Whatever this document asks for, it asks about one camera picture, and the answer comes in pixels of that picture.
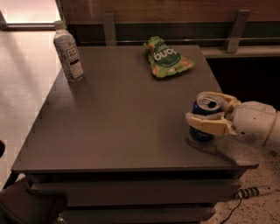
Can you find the white power strip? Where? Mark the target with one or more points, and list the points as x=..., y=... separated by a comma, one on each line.
x=254, y=191

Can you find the grey drawer cabinet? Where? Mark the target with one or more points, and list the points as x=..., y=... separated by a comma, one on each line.
x=117, y=143

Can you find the green chip bag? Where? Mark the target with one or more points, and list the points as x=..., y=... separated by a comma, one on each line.
x=164, y=60

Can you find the white plastic water bottle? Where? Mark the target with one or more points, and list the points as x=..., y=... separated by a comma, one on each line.
x=67, y=51

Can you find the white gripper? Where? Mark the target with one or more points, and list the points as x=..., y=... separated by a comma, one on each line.
x=253, y=122

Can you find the dark bag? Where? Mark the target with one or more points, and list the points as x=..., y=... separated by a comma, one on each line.
x=19, y=204

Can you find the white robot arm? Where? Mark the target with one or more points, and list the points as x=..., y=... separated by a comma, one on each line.
x=200, y=111

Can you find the metal wall rail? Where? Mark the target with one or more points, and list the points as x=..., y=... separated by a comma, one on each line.
x=213, y=34

